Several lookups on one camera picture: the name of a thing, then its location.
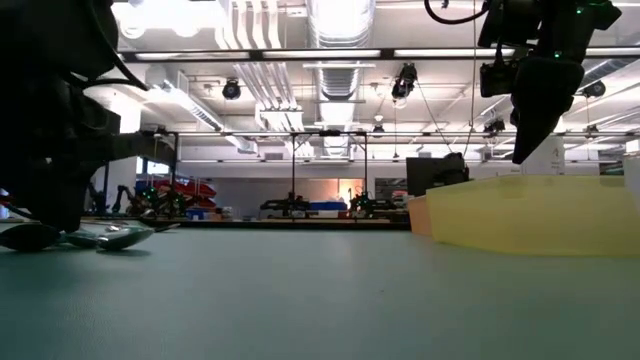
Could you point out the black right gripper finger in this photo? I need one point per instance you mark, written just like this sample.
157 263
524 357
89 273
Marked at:
532 135

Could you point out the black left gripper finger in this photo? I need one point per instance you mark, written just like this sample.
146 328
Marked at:
55 215

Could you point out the black background robot arm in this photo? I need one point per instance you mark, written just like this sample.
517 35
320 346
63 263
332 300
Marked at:
125 197
287 205
365 205

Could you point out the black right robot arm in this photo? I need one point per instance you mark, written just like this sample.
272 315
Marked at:
515 20

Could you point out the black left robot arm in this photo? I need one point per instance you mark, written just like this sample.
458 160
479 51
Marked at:
40 40

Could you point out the yellow plastic bin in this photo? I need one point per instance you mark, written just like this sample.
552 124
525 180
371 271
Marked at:
540 220

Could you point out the black computer monitor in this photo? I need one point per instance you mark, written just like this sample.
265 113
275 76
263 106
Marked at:
435 175

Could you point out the red background equipment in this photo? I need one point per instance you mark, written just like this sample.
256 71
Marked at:
200 192

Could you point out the white ceiling light fixture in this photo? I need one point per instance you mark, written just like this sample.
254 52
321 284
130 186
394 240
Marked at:
165 15

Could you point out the blue storage box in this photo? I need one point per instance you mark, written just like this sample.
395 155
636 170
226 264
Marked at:
327 205

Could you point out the black overhead light bar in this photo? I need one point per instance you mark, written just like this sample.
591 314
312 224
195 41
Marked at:
256 54

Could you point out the green table mat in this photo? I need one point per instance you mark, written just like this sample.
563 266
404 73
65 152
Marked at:
300 300

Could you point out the black hanging camera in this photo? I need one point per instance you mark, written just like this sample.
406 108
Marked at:
594 89
404 82
231 91
494 126

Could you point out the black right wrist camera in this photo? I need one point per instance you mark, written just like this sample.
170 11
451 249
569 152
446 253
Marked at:
497 79

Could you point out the white ceiling vent duct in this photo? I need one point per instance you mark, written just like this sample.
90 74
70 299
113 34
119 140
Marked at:
185 102

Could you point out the black aluminium table frame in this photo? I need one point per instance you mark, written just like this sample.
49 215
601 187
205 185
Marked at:
225 224

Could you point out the silver ceiling air duct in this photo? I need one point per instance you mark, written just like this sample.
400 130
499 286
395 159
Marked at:
340 80

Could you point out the black background workstation frame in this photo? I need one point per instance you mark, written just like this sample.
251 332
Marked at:
293 170

